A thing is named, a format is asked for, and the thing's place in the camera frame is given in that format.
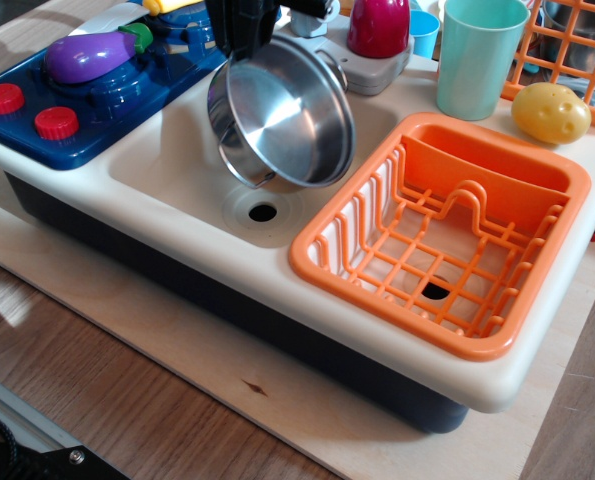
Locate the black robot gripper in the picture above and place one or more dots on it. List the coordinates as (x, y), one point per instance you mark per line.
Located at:
(242, 27)

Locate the stainless steel pan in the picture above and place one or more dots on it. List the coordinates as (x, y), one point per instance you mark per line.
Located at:
(283, 116)

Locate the orange plastic drying rack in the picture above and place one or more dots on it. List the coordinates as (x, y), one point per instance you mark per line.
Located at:
(447, 231)

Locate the orange plastic grid rack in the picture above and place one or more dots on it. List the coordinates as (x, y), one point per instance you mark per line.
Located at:
(559, 40)

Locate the yellow toy piece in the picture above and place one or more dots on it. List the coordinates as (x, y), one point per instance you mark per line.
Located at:
(157, 7)

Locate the magenta plastic cup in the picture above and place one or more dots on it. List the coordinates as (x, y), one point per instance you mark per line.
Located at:
(379, 29)

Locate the grey toy faucet base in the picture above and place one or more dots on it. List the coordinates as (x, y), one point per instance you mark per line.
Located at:
(328, 39)

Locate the purple toy eggplant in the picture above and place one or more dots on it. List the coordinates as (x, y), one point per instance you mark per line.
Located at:
(81, 58)

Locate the small blue plastic cup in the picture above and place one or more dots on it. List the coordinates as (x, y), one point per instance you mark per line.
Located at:
(424, 28)

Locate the red stove knob right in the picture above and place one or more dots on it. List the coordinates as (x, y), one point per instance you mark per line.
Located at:
(56, 123)

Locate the red stove knob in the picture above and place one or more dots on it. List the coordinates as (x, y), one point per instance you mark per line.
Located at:
(56, 123)
(11, 98)

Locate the blue toy stove top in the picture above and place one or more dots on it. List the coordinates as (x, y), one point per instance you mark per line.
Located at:
(183, 52)

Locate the mint green plastic cup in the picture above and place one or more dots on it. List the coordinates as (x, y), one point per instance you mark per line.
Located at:
(479, 41)

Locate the red stove knob left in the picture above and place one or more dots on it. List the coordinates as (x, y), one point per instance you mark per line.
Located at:
(11, 98)

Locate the yellow toy potato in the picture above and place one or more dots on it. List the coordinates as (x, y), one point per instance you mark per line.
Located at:
(551, 113)

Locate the light wooden base board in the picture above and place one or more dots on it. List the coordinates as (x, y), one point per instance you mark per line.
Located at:
(164, 391)

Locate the black bracket with screw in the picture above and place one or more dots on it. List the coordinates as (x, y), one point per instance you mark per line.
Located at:
(20, 462)

